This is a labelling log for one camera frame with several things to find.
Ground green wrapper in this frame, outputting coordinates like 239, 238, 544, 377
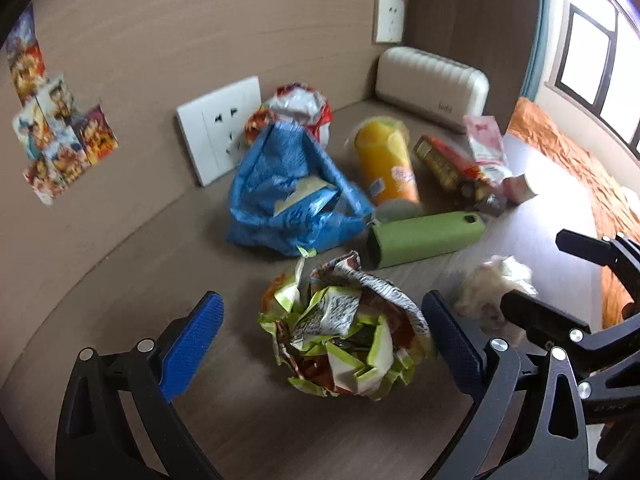
258, 252, 436, 401

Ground orange bed cover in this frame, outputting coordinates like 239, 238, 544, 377
505, 96, 640, 330

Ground white crumpled tissue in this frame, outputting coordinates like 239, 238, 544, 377
454, 255, 538, 340

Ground pink white tube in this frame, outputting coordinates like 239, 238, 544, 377
463, 116, 537, 205

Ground red snack box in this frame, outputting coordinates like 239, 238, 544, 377
413, 136, 506, 217

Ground blue crumpled bag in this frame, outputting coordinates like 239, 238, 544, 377
228, 122, 373, 257

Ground teal curtain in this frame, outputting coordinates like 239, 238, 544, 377
520, 0, 551, 101

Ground dark framed window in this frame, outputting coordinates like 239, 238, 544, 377
552, 0, 639, 156

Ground colourful cartoon stickers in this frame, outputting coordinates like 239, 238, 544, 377
6, 6, 119, 206

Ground red silver crumpled wrapper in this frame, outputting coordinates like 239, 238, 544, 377
244, 82, 333, 148

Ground lower white wall socket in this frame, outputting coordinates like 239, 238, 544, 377
177, 76, 262, 186

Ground white wall socket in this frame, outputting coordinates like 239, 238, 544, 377
373, 0, 406, 44
177, 76, 262, 186

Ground upper white wall socket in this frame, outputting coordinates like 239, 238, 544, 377
373, 0, 406, 44

